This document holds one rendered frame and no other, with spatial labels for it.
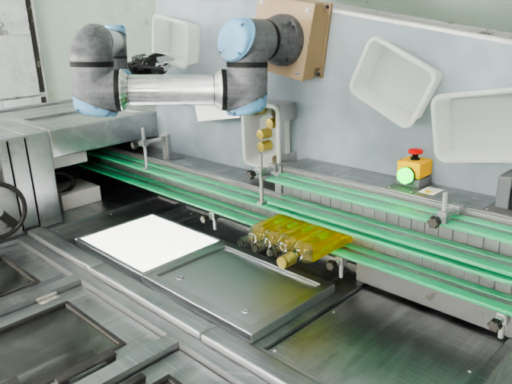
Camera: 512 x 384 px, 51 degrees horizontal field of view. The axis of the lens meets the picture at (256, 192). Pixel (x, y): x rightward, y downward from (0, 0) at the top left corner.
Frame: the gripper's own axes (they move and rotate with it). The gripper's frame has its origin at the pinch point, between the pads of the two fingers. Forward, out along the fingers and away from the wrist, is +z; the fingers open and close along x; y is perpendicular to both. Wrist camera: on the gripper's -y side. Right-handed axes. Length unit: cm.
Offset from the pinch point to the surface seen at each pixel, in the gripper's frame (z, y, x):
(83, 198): -37, 26, 56
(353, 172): -2, -89, 18
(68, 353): -90, -67, 41
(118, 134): -19.3, 18.0, 30.0
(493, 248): -10, -135, 18
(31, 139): -54, 18, 20
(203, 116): -3.4, -19.9, 17.3
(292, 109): 3, -60, 6
